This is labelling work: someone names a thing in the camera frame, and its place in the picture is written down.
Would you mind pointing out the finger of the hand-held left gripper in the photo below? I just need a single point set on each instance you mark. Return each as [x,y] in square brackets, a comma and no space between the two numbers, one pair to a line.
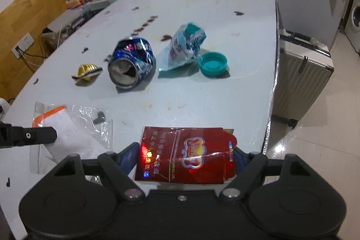
[36,136]

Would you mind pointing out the cream suitcase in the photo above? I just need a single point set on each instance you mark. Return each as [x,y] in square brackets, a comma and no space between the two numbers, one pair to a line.
[298,82]

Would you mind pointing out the teal white snack wrapper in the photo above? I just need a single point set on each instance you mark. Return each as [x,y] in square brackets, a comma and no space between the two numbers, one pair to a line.
[180,46]

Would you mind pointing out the colourful small box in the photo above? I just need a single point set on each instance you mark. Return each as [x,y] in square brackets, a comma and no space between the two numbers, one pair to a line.
[73,1]

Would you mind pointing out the white washing machine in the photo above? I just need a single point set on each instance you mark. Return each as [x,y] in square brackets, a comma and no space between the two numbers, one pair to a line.
[353,20]

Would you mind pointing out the crushed blue can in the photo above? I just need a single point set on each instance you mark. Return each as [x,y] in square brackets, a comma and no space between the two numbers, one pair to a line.
[132,54]

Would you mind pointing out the gold foil wrapper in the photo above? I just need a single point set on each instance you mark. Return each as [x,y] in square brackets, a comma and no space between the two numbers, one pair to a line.
[85,71]

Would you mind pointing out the clear plastic zip bag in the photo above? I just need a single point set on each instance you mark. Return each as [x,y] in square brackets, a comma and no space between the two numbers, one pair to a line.
[78,127]

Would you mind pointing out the wall power socket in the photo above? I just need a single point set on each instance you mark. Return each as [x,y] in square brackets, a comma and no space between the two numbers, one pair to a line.
[22,46]

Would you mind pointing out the grey plastic container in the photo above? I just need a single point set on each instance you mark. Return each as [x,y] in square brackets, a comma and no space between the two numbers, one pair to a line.
[84,13]

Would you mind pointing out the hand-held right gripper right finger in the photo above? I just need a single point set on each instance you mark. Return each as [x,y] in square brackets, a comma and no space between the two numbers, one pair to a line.
[239,158]

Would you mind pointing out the toilet paper roll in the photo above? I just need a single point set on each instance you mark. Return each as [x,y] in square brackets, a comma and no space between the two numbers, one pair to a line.
[3,105]

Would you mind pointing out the red foil carton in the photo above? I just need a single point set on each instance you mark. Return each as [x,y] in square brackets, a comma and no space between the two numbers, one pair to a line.
[180,155]

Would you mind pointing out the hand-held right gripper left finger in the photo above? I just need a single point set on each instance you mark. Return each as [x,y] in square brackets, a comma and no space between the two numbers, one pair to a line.
[130,157]

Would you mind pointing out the teal bottle cap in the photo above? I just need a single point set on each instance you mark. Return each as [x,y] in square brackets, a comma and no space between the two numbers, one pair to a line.
[212,64]

